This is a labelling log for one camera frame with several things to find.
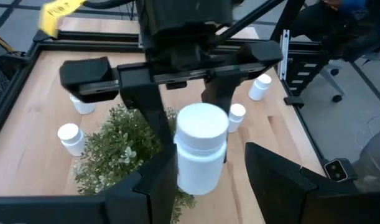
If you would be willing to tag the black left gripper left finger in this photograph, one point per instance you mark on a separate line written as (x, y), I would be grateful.
(152, 193)

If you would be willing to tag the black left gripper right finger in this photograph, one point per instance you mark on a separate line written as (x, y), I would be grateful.
(280, 193)

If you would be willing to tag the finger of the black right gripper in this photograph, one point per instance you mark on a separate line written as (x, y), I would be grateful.
(219, 90)
(146, 93)

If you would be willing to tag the white pill bottle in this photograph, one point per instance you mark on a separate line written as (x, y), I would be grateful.
(236, 118)
(258, 90)
(72, 140)
(83, 107)
(200, 149)

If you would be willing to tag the green potted plant, black pot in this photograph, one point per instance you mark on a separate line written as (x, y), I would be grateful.
(121, 149)

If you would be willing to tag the grey rounded object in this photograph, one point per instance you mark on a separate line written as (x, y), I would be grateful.
(374, 161)

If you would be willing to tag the grey office chair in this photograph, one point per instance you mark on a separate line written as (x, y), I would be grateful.
(332, 82)

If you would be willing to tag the yellow label tag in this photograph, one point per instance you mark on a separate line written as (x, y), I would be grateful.
(57, 15)

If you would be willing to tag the person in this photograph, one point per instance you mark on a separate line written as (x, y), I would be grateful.
(332, 28)

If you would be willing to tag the small black table camera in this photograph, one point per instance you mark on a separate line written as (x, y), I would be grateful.
(337, 170)

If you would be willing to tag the white aluminium profile post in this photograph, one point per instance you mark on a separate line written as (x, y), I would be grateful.
(284, 56)

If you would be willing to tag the black aluminium table frame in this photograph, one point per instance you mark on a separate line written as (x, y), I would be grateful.
(84, 45)

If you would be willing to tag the black slotted frame brace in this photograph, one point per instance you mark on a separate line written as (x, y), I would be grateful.
(301, 59)

